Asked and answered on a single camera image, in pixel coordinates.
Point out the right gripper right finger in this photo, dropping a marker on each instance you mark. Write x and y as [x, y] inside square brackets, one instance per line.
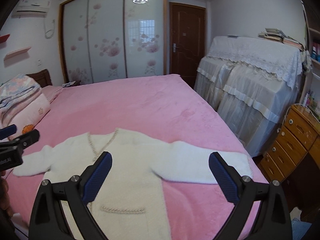
[272, 220]

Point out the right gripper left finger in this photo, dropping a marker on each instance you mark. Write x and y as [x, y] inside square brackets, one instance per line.
[48, 220]

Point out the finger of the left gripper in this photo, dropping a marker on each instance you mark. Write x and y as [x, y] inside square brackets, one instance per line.
[7, 131]
[24, 141]

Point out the white fluffy cardigan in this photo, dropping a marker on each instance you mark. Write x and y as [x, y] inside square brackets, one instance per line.
[130, 203]

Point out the pink pillow with orange print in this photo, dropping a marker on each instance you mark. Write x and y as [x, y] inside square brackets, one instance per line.
[26, 117]

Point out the folded floral quilt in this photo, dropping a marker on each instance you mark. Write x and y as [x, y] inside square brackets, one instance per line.
[16, 90]

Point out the dark wooden headboard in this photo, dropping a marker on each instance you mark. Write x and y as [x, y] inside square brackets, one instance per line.
[42, 78]

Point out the wooden drawer cabinet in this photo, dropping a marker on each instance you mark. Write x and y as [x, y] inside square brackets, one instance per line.
[297, 139]

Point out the bookshelf with books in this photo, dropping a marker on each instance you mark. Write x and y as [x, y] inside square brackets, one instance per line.
[310, 91]

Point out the covered piano with lace cloth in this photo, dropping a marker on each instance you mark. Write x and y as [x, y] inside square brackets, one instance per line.
[250, 83]

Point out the pink bed blanket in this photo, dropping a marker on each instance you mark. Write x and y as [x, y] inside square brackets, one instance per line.
[163, 108]

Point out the floral sliding wardrobe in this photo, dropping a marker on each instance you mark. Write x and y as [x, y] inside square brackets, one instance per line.
[103, 40]

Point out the stack of books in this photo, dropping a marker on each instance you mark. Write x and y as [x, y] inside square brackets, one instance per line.
[279, 36]

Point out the brown wooden door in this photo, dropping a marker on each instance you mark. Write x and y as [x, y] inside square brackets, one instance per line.
[187, 40]

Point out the pink wall shelf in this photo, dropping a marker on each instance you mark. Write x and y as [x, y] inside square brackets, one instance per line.
[12, 54]

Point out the red wall shelf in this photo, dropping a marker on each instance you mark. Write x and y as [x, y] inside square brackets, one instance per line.
[4, 38]

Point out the white wall air conditioner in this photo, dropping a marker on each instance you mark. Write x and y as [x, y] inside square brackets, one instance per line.
[31, 8]

